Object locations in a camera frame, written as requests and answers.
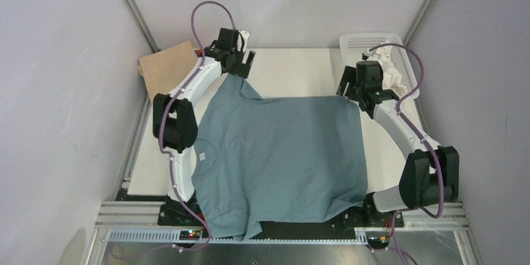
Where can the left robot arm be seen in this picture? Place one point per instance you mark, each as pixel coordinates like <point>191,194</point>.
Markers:
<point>174,123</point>

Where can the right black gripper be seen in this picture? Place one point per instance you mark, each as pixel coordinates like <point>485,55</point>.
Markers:
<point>349,75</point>

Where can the aluminium frame rail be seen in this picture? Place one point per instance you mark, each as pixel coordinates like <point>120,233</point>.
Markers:
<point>150,222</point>

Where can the folded tan t-shirt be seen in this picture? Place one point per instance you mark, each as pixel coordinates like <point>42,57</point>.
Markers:
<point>166,69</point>

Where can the crumpled white t-shirt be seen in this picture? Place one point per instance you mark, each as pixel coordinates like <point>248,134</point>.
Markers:
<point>392,78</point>

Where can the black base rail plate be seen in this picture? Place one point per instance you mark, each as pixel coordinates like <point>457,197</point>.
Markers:
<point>345,225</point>

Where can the white plastic basket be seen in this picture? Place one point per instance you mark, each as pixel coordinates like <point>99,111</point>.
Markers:
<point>353,45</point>

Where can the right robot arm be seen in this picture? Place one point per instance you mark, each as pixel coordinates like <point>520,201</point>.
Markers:
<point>431,172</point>

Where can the grey-blue t-shirt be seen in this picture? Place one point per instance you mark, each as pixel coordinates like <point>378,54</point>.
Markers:
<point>287,160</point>

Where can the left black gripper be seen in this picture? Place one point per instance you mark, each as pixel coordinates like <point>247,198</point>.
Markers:
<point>242,71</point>

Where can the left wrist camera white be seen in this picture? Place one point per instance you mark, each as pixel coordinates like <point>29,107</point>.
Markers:
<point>244,36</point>

